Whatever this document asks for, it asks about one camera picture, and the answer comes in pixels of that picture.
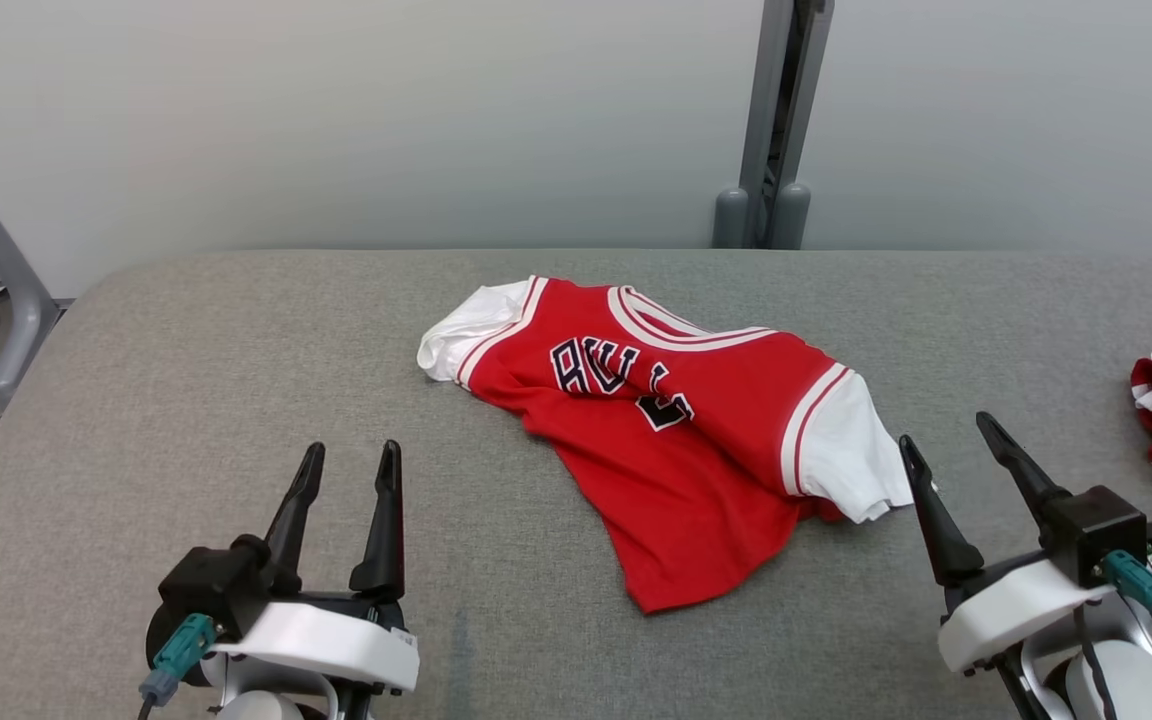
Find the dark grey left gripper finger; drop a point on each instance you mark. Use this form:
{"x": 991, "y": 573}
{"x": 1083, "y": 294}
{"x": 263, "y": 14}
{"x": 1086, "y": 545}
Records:
{"x": 384, "y": 560}
{"x": 294, "y": 530}

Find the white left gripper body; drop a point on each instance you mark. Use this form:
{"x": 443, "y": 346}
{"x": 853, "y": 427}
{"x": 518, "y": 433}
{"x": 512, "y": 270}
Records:
{"x": 336, "y": 645}

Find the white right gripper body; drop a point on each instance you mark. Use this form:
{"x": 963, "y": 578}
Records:
{"x": 1001, "y": 620}

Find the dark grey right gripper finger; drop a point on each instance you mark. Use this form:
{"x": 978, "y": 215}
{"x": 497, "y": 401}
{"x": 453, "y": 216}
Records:
{"x": 1021, "y": 470}
{"x": 946, "y": 540}

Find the red Bulls jersey white sleeves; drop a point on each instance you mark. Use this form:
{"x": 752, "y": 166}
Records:
{"x": 716, "y": 470}

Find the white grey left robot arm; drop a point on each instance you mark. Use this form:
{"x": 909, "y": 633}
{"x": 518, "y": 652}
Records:
{"x": 266, "y": 708}

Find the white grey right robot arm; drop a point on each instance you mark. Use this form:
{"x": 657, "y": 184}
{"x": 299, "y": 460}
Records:
{"x": 1126, "y": 680}

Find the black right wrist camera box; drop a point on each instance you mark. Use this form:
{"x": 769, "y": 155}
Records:
{"x": 1096, "y": 530}

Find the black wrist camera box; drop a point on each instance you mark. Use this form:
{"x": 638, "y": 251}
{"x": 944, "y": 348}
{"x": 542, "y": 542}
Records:
{"x": 1096, "y": 530}
{"x": 211, "y": 590}

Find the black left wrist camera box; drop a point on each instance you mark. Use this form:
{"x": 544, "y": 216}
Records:
{"x": 211, "y": 590}

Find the teal right camera connector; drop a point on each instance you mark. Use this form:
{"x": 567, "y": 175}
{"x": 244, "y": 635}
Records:
{"x": 1141, "y": 588}

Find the teal camera connector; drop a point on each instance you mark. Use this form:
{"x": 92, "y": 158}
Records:
{"x": 181, "y": 655}
{"x": 1141, "y": 588}

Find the teal left camera connector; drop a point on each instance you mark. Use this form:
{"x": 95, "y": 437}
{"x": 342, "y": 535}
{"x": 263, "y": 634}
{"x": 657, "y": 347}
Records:
{"x": 181, "y": 655}

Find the grey metal wall post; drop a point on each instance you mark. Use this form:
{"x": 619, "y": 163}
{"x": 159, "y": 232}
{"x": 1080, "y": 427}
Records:
{"x": 771, "y": 110}

